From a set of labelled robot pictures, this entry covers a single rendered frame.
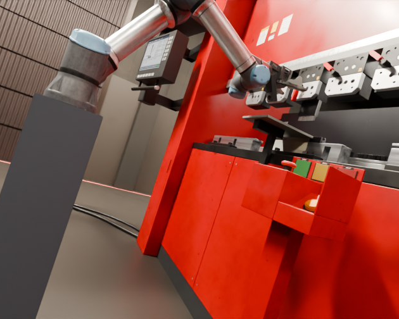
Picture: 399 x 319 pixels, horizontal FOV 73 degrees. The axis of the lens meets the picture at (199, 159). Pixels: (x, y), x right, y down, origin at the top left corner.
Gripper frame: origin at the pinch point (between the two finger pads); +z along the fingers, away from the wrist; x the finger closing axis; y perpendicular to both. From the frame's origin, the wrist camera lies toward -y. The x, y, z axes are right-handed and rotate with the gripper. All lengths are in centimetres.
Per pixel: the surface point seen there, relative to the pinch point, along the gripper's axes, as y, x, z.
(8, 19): 51, 312, -194
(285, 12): 57, 34, 4
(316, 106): -4.5, -9.5, 6.2
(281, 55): 27.1, 24.7, 3.4
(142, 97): -5, 137, -43
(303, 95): -0.2, -3.0, 2.8
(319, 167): -36, -48, -24
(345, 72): 8.0, -21.7, 3.1
